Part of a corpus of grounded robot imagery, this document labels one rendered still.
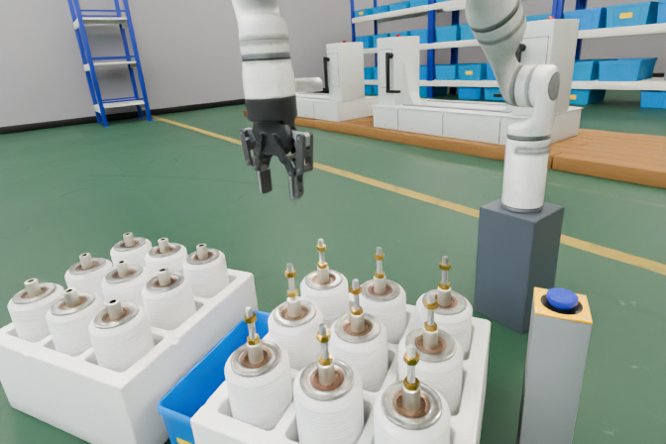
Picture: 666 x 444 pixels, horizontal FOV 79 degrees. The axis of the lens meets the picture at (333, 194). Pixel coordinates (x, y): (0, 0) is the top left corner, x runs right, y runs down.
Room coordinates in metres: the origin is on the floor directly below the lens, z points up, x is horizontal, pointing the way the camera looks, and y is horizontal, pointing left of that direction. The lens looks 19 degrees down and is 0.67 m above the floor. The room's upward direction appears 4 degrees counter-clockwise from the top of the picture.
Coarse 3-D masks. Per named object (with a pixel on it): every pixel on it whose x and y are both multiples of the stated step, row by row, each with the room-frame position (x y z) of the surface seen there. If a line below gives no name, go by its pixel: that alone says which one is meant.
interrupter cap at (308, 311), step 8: (280, 304) 0.63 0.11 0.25; (304, 304) 0.62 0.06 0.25; (312, 304) 0.62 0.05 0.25; (280, 312) 0.60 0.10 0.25; (304, 312) 0.60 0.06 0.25; (312, 312) 0.60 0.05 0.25; (280, 320) 0.58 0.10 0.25; (288, 320) 0.58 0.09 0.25; (296, 320) 0.58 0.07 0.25; (304, 320) 0.58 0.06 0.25
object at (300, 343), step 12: (276, 324) 0.58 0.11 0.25; (312, 324) 0.57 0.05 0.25; (276, 336) 0.57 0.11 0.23; (288, 336) 0.56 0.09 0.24; (300, 336) 0.56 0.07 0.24; (312, 336) 0.57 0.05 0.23; (288, 348) 0.56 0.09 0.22; (300, 348) 0.56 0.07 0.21; (312, 348) 0.56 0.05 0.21; (300, 360) 0.56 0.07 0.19; (312, 360) 0.56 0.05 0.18
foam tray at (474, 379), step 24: (408, 312) 0.68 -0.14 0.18; (480, 336) 0.60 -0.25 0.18; (480, 360) 0.54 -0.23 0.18; (384, 384) 0.50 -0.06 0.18; (480, 384) 0.49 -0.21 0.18; (216, 408) 0.48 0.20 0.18; (288, 408) 0.47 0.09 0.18; (480, 408) 0.45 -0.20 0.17; (216, 432) 0.44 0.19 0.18; (240, 432) 0.43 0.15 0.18; (264, 432) 0.43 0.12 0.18; (288, 432) 0.44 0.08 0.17; (456, 432) 0.41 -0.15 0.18; (480, 432) 0.52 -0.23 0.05
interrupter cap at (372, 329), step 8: (344, 320) 0.57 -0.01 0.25; (368, 320) 0.57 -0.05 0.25; (376, 320) 0.56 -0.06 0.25; (336, 328) 0.55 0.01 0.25; (344, 328) 0.55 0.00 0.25; (368, 328) 0.55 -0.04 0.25; (376, 328) 0.54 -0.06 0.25; (344, 336) 0.53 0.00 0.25; (352, 336) 0.53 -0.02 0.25; (360, 336) 0.53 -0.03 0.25; (368, 336) 0.53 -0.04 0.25; (376, 336) 0.53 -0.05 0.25
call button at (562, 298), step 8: (552, 288) 0.51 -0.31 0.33; (560, 288) 0.51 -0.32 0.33; (552, 296) 0.49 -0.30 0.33; (560, 296) 0.49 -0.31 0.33; (568, 296) 0.49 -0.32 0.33; (576, 296) 0.49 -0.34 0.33; (552, 304) 0.49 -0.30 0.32; (560, 304) 0.48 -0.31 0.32; (568, 304) 0.47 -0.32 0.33; (576, 304) 0.48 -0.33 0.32
